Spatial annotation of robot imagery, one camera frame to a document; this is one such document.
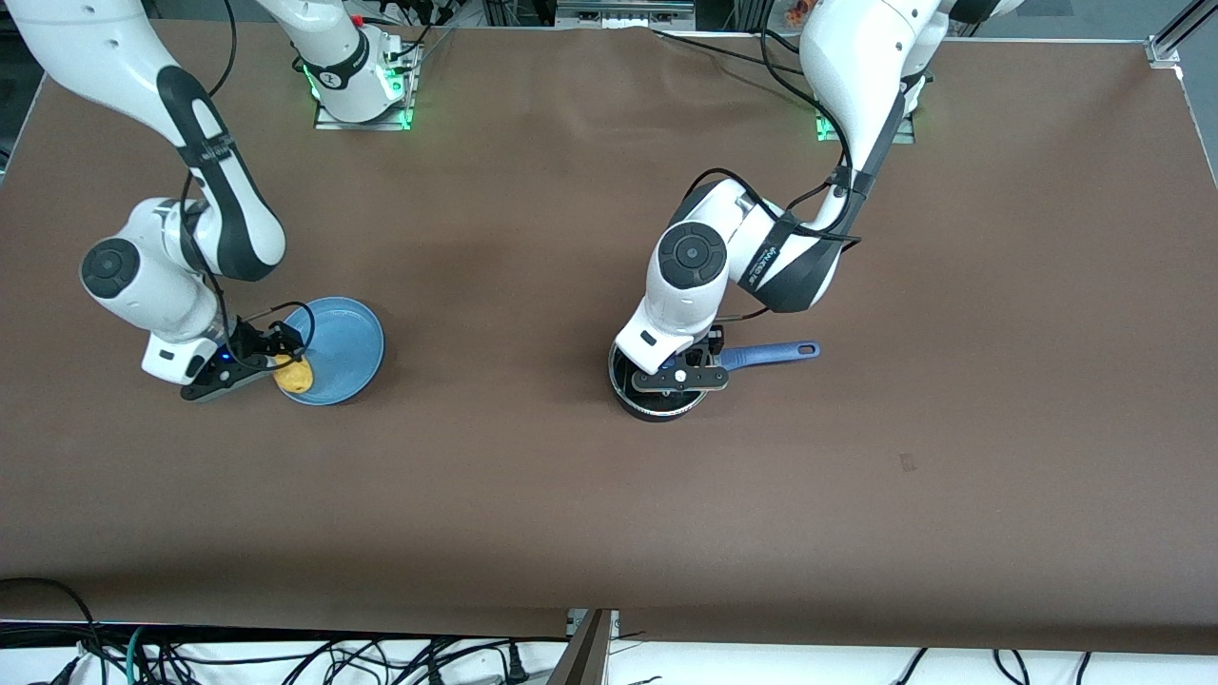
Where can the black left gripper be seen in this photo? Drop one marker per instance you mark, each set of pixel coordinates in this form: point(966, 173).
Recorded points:
point(705, 353)

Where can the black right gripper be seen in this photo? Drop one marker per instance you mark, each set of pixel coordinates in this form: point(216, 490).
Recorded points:
point(249, 341)

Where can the yellow potato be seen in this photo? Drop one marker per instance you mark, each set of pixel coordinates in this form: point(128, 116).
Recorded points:
point(295, 381)

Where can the glass lid with blue knob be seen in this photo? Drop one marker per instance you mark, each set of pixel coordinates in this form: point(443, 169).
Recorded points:
point(666, 402)

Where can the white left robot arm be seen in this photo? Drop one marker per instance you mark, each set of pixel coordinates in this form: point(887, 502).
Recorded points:
point(685, 257)

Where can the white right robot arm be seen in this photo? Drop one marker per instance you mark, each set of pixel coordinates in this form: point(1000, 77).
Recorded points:
point(143, 276)

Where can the blue round plate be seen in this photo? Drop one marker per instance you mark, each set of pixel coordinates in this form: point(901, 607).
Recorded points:
point(343, 352)

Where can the brown table cover sheet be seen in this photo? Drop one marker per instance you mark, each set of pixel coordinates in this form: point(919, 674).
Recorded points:
point(533, 495)

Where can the grey power strip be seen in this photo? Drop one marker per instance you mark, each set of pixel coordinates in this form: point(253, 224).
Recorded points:
point(623, 11)

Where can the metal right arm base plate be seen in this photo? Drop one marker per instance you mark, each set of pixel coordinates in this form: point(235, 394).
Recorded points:
point(381, 125)

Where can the aluminium table edge bracket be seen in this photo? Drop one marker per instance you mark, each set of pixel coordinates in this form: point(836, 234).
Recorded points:
point(585, 656)

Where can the aluminium frame corner bar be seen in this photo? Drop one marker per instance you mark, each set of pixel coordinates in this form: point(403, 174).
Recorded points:
point(1175, 33)

